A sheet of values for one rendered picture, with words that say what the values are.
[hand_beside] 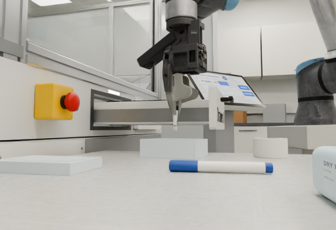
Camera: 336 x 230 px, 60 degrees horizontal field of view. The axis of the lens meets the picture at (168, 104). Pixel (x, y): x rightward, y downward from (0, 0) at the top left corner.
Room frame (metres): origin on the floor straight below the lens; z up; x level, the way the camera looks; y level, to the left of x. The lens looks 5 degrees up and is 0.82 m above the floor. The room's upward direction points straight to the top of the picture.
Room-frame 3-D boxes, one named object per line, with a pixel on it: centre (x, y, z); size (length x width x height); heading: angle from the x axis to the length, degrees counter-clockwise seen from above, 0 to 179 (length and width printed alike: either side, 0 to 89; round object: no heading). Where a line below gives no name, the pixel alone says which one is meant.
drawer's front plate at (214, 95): (0.84, -0.15, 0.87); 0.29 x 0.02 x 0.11; 165
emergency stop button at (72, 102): (0.60, 0.20, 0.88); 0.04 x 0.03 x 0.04; 165
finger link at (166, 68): (0.65, 0.00, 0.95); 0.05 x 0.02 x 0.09; 155
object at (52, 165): (0.43, 0.17, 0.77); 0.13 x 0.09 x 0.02; 75
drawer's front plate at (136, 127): (1.23, 0.08, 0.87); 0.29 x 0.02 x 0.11; 165
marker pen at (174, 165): (0.40, -0.07, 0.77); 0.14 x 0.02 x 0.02; 80
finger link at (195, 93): (0.68, -0.04, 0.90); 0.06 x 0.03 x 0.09; 65
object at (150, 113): (0.90, 0.06, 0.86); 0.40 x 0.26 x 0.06; 75
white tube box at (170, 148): (0.64, -0.01, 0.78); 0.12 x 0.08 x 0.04; 65
